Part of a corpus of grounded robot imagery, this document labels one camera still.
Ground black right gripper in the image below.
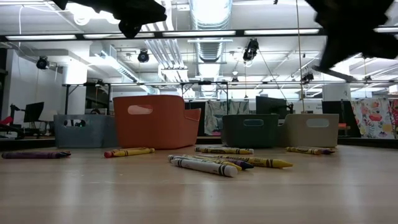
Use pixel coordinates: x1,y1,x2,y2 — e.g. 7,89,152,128
306,0,364,72

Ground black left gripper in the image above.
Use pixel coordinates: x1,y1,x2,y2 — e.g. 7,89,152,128
70,0,168,40

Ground yellow crayon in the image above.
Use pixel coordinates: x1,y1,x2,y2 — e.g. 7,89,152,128
285,146,323,156
195,146,254,156
112,147,156,157
198,154,294,169
182,154,243,172

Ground thin beige pole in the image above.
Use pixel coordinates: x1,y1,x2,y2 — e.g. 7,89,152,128
295,0,305,113

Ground dark partition panel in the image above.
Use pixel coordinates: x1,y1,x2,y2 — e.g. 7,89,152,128
322,100,361,138

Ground floral cloth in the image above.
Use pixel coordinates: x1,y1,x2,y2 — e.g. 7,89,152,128
350,97,398,140
203,99,250,137

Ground white plastic bin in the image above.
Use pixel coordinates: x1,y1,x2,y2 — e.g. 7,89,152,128
277,113,340,148

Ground black overhead beam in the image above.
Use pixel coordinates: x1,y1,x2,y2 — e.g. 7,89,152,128
0,27,398,43

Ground teal plastic bin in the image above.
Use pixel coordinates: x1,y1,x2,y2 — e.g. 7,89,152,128
221,114,280,149

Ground orange plastic bin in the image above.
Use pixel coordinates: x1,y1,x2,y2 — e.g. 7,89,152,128
113,95,202,150

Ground white crayon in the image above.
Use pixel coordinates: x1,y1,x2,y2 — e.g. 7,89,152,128
205,145,253,150
170,158,239,178
167,154,200,162

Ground smoky grey plastic bin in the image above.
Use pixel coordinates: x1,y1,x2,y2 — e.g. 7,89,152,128
53,114,119,149

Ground silver ventilation duct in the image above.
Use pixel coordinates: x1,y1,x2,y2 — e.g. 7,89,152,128
188,0,233,97

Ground black background table frame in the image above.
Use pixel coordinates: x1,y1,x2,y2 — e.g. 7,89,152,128
63,80,230,116

